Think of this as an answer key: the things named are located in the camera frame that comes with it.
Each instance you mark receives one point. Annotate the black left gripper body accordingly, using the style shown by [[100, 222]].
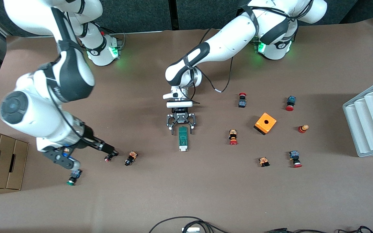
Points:
[[180, 118]]

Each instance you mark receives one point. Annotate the brown cardboard box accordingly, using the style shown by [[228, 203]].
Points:
[[3, 152]]

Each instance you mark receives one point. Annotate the brown paper table cover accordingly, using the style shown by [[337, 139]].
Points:
[[173, 187]]

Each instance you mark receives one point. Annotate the orange button enclosure box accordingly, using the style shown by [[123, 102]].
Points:
[[261, 124]]

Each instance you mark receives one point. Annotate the orange black contact block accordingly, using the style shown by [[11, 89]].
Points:
[[264, 160]]

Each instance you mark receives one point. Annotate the black push button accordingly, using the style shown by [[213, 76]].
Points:
[[108, 158]]

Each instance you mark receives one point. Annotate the red mushroom button orange block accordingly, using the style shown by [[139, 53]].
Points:
[[232, 133]]

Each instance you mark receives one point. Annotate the grey ribbed tray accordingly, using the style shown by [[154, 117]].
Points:
[[367, 123]]

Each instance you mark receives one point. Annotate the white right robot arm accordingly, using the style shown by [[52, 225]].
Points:
[[37, 113]]

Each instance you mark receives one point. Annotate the black button orange block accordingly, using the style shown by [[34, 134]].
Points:
[[132, 156]]

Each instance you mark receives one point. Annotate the green pushbutton blue block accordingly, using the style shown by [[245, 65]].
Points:
[[74, 176]]

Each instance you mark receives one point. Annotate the black divider post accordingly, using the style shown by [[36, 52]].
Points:
[[173, 16]]

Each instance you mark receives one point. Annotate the red mushroom button blue block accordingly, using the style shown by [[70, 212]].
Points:
[[294, 154], [291, 99]]

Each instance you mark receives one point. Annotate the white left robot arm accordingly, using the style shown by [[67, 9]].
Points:
[[231, 38]]

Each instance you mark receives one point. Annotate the red pushbutton black block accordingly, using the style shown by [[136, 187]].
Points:
[[242, 103]]

